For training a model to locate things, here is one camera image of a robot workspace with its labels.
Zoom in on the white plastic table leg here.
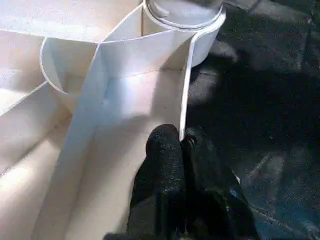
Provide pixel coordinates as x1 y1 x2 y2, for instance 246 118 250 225
144 0 225 29

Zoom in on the black work mat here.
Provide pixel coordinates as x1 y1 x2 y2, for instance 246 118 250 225
181 0 320 240

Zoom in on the white plastic children's table top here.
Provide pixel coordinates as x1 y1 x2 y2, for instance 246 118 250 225
0 0 227 240

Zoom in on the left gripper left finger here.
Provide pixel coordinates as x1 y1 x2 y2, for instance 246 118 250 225
126 125 187 240

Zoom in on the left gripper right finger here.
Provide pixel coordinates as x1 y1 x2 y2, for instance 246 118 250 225
182 128 262 240

